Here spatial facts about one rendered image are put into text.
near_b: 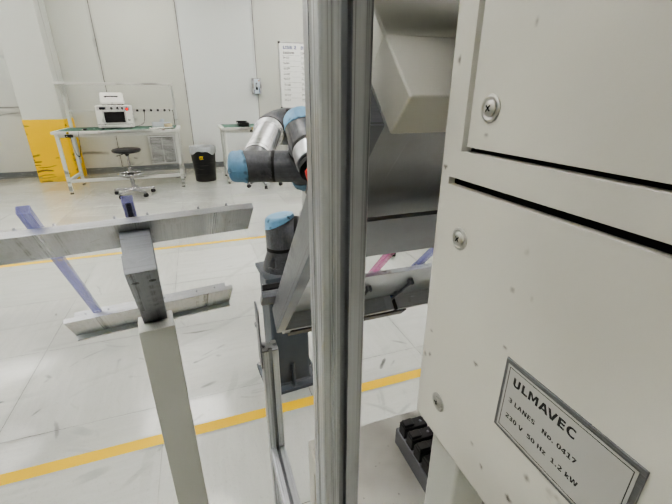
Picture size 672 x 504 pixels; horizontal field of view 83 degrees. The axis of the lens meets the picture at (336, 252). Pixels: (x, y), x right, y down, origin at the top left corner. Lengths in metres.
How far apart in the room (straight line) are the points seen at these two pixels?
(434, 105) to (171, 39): 7.21
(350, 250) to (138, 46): 7.23
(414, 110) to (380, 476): 0.60
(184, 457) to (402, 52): 0.85
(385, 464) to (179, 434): 0.42
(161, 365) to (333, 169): 0.59
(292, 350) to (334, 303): 1.39
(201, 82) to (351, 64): 7.14
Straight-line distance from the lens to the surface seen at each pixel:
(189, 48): 7.45
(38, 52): 7.17
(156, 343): 0.77
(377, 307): 1.02
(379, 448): 0.78
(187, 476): 1.00
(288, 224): 1.48
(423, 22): 0.36
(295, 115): 0.86
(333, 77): 0.28
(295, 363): 1.76
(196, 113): 7.41
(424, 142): 0.43
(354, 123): 0.29
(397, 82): 0.31
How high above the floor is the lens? 1.21
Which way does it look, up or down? 22 degrees down
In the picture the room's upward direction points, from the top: straight up
